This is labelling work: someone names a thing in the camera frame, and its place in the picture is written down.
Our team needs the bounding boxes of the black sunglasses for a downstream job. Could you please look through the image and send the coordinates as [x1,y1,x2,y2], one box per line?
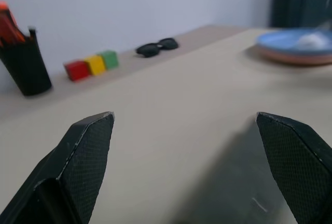
[135,37,179,58]

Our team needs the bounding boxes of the pink plate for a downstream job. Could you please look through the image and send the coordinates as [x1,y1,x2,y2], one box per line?
[256,44,332,66]

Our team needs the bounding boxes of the white tissue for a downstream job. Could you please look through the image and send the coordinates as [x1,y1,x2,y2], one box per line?
[297,33,328,50]

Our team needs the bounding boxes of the red block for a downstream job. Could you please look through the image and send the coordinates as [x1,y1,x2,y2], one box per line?
[63,60,91,82]

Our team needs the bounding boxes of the black pen holder cup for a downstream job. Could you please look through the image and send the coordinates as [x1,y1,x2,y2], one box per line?
[0,31,52,97]

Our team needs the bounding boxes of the yellow block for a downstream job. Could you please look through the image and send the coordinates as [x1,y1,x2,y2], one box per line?
[84,54,106,76]

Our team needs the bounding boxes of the dark fabric object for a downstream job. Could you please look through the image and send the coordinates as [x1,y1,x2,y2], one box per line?
[269,0,332,30]

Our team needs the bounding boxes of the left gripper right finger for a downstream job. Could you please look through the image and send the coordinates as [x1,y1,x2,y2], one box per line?
[255,111,332,224]

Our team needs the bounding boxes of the blue plate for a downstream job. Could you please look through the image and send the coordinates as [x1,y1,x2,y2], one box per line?
[255,28,332,55]

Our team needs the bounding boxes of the green block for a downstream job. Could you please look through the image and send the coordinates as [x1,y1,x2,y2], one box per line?
[97,50,119,71]

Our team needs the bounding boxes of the orange cap marker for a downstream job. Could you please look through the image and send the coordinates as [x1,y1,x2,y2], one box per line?
[0,1,26,45]

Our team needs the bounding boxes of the black pen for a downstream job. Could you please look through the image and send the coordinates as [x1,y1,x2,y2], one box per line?
[27,26,37,41]

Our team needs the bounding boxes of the grey glasses case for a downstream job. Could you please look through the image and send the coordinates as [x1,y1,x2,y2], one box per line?
[178,128,299,224]

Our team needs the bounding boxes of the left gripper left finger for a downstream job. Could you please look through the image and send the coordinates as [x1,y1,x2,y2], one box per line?
[0,111,115,224]

